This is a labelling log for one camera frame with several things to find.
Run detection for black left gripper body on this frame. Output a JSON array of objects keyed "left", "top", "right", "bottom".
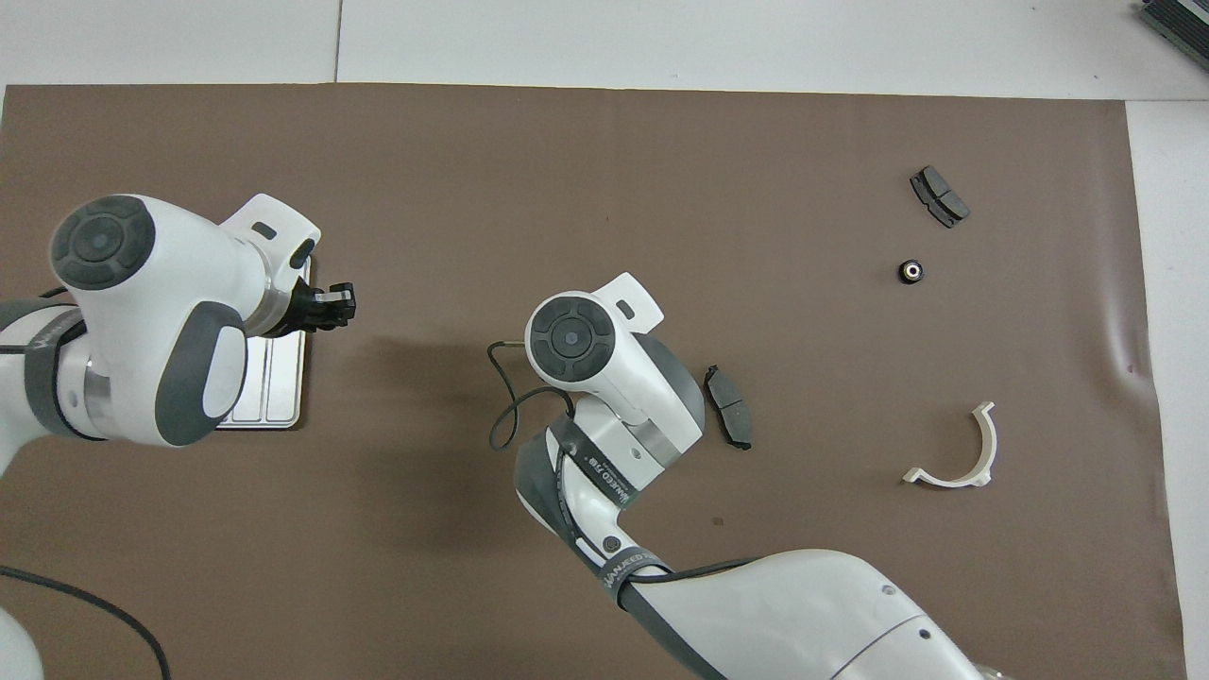
[{"left": 247, "top": 281, "right": 320, "bottom": 339}]

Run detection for silver metal tray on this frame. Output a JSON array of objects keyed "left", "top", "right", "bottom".
[{"left": 215, "top": 253, "right": 311, "bottom": 431}]

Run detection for brown table mat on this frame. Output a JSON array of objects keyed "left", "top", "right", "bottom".
[{"left": 0, "top": 83, "right": 1189, "bottom": 680}]

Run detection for long grey brake pad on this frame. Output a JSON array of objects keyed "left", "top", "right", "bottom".
[{"left": 704, "top": 365, "right": 755, "bottom": 451}]

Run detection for short grey brake pad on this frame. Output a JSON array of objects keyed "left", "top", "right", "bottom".
[{"left": 910, "top": 165, "right": 971, "bottom": 230}]

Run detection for dark ribbed device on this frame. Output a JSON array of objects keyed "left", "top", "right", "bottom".
[{"left": 1138, "top": 0, "right": 1209, "bottom": 60}]

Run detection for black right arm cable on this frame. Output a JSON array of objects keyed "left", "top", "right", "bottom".
[{"left": 485, "top": 338, "right": 757, "bottom": 605}]

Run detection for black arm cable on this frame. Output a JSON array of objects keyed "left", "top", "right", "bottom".
[
  {"left": 0, "top": 281, "right": 173, "bottom": 680},
  {"left": 485, "top": 338, "right": 757, "bottom": 605}
]

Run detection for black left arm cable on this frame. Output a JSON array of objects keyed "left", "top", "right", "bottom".
[{"left": 0, "top": 281, "right": 173, "bottom": 680}]

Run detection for white curved plastic bracket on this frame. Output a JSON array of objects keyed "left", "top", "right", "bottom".
[{"left": 902, "top": 401, "right": 998, "bottom": 489}]

